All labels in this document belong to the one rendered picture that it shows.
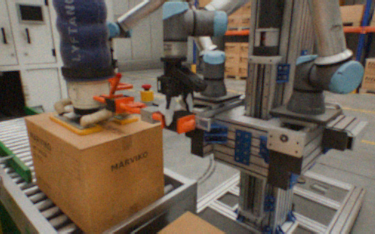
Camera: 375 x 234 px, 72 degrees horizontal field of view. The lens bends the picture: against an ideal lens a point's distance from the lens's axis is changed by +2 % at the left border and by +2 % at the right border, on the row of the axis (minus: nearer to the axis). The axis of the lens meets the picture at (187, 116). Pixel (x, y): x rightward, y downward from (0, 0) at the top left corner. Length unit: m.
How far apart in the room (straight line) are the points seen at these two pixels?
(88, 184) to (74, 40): 0.59
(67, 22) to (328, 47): 0.98
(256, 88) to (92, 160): 0.85
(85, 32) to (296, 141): 0.94
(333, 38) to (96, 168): 0.96
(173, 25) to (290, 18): 0.73
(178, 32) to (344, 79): 0.58
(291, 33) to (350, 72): 0.42
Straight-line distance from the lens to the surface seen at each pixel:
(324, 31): 0.99
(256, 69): 1.35
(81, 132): 1.14
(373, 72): 7.76
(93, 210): 1.15
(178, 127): 0.78
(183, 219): 1.26
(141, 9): 1.43
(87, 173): 1.06
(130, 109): 0.98
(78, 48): 1.20
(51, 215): 1.46
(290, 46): 1.35
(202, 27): 0.79
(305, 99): 1.14
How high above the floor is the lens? 1.33
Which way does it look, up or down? 17 degrees down
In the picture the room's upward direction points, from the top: straight up
